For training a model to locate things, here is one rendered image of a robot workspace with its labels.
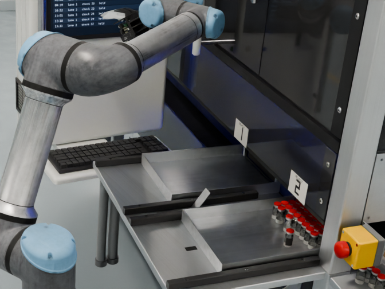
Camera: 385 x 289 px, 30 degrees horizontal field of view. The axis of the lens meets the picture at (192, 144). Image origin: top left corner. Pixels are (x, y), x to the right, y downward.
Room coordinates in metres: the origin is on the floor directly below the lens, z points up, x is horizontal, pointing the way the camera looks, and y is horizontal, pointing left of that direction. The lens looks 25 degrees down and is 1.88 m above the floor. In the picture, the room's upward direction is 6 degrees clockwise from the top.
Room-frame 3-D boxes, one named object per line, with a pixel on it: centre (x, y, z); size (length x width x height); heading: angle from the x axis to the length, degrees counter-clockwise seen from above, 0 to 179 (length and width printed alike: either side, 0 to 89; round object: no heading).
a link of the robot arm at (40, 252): (1.30, 0.29, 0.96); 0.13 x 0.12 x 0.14; 60
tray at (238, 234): (1.60, -0.20, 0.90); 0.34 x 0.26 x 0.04; 114
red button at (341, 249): (1.40, -0.37, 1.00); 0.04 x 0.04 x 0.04; 24
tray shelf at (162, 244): (1.73, -0.06, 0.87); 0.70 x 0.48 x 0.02; 24
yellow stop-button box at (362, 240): (1.42, -0.41, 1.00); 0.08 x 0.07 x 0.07; 114
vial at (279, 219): (1.69, -0.26, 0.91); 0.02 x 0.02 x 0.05
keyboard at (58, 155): (2.14, 0.27, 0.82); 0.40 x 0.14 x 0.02; 122
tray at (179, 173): (1.91, -0.06, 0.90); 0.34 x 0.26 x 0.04; 114
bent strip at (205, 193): (1.69, 0.01, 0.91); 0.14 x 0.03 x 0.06; 115
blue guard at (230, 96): (2.40, 0.06, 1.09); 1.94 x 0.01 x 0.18; 24
